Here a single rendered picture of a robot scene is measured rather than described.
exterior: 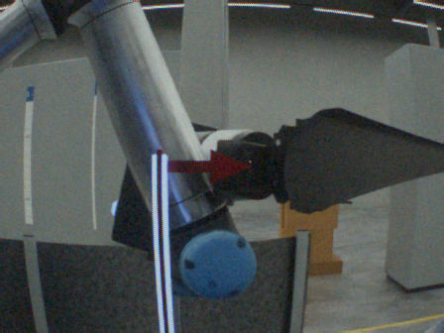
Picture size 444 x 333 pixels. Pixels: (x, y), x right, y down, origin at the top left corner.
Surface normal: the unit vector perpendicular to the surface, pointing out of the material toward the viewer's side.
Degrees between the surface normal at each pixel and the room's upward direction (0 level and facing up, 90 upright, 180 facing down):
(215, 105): 90
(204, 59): 90
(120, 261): 90
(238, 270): 90
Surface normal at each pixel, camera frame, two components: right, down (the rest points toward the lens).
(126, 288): 0.43, 0.00
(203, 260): 0.17, 0.00
